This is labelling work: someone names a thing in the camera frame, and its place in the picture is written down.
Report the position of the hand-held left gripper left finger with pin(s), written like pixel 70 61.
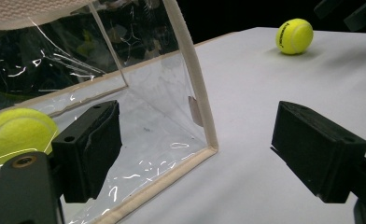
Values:
pixel 87 155

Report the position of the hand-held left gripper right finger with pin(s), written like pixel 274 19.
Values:
pixel 315 149

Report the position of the yellow tennis ball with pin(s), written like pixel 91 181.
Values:
pixel 294 36
pixel 16 133

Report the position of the clear bag with beige trim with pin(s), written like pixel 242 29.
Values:
pixel 159 124

